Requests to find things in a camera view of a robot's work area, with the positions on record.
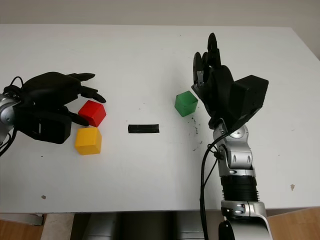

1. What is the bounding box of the black three-fingered left hand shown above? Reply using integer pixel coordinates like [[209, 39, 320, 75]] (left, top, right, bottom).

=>
[[18, 71, 107, 127]]

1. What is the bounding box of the black three-fingered right hand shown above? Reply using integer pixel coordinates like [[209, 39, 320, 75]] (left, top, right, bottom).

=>
[[191, 32, 237, 130]]

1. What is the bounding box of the green cube block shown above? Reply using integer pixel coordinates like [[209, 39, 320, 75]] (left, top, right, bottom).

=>
[[174, 90, 199, 117]]

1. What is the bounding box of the red cube block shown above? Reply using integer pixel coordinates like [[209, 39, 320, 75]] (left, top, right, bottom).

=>
[[77, 100, 107, 128]]

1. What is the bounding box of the yellow cube block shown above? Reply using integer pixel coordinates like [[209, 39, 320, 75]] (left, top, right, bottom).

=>
[[74, 127, 103, 156]]

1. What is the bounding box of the black tape strip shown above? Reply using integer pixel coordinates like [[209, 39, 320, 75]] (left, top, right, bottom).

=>
[[127, 123, 160, 135]]

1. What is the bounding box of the dark robot torso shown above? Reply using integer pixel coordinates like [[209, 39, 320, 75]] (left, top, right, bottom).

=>
[[72, 211, 208, 240]]

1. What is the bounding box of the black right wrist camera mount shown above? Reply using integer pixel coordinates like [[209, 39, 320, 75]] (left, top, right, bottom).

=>
[[229, 74, 270, 131]]

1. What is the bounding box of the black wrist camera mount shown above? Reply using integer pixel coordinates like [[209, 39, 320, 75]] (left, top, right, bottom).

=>
[[13, 104, 72, 145], [229, 74, 270, 131]]

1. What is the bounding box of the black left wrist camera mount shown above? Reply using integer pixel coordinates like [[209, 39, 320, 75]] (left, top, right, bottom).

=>
[[13, 104, 72, 145]]

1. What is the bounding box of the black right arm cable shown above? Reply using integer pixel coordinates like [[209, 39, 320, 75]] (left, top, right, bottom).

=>
[[199, 142, 226, 240]]

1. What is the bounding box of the grey metal table bracket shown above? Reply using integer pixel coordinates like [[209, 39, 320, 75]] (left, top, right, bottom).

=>
[[27, 212, 47, 226]]

